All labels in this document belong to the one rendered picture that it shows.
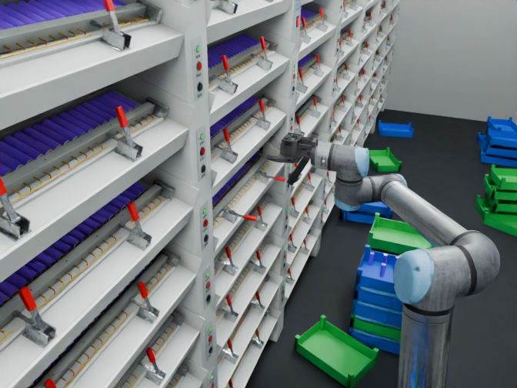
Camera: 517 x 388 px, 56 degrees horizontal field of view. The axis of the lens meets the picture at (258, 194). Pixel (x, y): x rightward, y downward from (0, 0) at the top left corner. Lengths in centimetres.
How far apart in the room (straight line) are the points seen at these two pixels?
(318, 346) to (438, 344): 112
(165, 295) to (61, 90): 58
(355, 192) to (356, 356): 89
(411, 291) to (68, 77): 80
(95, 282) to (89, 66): 37
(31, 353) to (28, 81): 39
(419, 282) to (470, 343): 140
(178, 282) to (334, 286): 153
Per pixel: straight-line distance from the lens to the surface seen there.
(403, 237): 247
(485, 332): 257
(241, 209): 144
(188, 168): 106
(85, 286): 88
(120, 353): 103
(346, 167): 156
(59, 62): 74
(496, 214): 347
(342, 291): 258
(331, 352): 225
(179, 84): 100
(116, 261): 93
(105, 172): 83
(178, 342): 129
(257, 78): 138
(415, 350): 123
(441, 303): 115
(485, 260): 118
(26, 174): 77
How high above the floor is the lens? 162
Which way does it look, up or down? 28 degrees down
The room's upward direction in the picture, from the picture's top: 1 degrees clockwise
